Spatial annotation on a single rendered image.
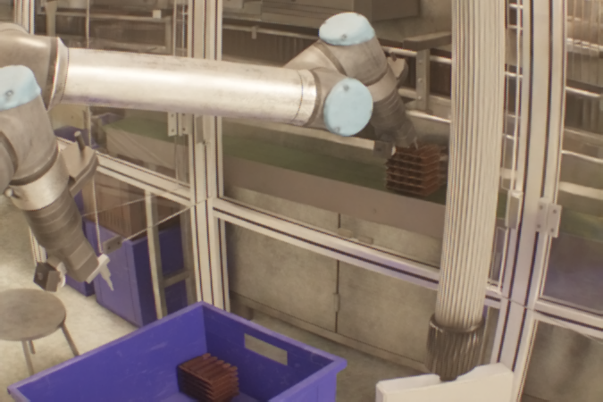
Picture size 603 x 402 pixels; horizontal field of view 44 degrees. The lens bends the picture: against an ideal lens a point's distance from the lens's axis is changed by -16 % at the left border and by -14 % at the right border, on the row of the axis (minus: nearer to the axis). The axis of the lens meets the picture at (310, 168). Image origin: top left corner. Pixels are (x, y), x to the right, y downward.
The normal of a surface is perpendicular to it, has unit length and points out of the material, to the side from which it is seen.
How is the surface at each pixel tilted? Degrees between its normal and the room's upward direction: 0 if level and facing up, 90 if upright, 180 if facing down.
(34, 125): 92
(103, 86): 96
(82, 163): 25
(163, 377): 90
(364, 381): 0
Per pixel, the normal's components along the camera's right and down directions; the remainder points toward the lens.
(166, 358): 0.78, 0.21
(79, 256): 0.73, 0.03
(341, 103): 0.50, 0.30
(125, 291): -0.63, 0.25
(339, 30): -0.31, -0.69
